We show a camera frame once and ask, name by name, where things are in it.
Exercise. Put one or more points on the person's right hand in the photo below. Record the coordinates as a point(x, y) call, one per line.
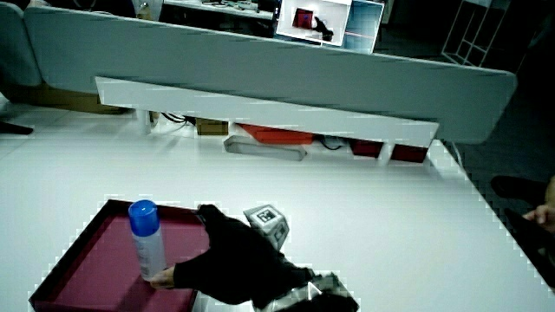
point(243, 264)

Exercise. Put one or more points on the blue capped glue bottle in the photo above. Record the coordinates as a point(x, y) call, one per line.
point(149, 251)

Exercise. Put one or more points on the dark red square plate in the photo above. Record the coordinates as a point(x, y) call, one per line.
point(99, 268)

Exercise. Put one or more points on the person's right forearm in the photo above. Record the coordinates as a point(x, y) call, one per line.
point(331, 301)

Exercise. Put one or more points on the grey elongated tray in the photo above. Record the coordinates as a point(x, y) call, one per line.
point(264, 149)

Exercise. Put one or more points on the orange red flat box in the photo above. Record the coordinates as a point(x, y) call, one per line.
point(277, 135)

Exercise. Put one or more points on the small brown cardboard box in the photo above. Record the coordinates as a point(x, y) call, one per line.
point(211, 127)

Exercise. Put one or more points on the white desk shelf riser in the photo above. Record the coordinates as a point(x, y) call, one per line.
point(260, 110)

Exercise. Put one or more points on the dark red box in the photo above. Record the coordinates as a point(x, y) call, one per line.
point(409, 154)
point(366, 148)

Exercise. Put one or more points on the long grey desk divider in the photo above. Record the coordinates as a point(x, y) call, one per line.
point(260, 65)

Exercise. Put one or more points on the large brown cardboard box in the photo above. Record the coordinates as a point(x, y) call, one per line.
point(65, 100)

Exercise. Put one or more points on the white background desk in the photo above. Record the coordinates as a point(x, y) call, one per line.
point(225, 8)

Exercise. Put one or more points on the computer monitor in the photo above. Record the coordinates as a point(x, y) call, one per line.
point(331, 17)

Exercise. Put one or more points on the black chair base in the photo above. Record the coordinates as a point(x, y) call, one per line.
point(15, 128)

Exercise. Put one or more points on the short grey desk divider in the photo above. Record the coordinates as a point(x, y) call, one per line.
point(17, 47)

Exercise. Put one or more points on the white open shelving unit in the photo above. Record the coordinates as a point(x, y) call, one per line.
point(455, 30)

